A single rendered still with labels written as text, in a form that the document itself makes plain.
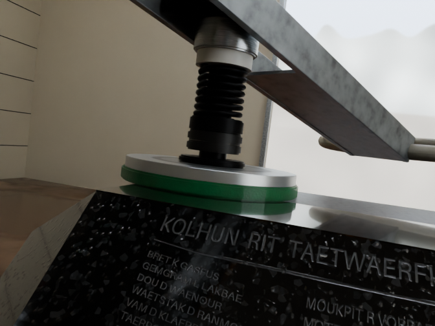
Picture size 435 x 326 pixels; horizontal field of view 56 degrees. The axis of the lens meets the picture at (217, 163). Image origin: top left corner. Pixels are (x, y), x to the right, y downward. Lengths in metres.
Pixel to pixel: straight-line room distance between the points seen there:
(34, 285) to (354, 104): 0.49
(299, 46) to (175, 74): 5.28
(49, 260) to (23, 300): 0.03
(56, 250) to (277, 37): 0.33
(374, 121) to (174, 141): 5.08
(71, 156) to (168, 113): 1.68
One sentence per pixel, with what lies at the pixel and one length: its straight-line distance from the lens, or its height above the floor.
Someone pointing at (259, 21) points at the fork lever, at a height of 1.06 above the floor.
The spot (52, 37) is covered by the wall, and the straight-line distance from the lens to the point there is 6.91.
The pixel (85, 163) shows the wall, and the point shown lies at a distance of 6.35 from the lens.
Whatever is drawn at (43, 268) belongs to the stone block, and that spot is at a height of 0.81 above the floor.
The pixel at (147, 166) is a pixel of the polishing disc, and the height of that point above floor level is 0.89.
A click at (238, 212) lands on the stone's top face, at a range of 0.34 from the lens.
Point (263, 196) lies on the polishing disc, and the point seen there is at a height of 0.87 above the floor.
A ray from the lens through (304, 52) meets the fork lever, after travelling 0.54.
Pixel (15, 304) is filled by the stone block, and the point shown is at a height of 0.78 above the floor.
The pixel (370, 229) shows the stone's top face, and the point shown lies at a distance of 0.36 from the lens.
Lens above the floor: 0.92
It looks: 3 degrees down
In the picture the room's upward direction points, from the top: 7 degrees clockwise
